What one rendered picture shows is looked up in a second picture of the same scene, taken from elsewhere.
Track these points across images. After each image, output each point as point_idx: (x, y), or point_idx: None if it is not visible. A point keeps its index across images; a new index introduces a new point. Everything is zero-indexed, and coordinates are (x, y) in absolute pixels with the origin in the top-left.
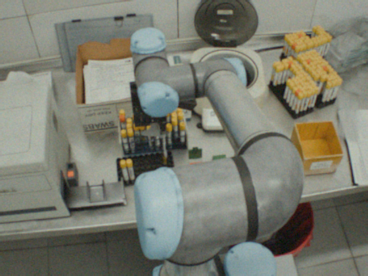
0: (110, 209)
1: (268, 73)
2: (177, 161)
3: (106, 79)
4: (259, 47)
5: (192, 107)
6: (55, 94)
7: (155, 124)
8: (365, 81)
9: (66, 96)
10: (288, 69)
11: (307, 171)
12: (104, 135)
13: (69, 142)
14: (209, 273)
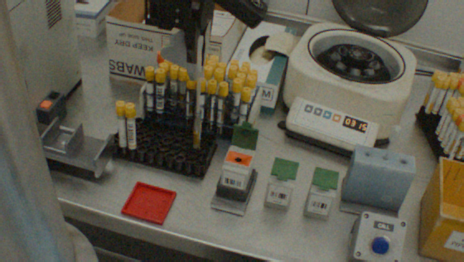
0: (72, 179)
1: (422, 100)
2: (220, 157)
3: None
4: (422, 69)
5: (253, 19)
6: (105, 27)
7: (182, 36)
8: None
9: None
10: (456, 90)
11: (438, 248)
12: (135, 89)
13: (81, 80)
14: (6, 235)
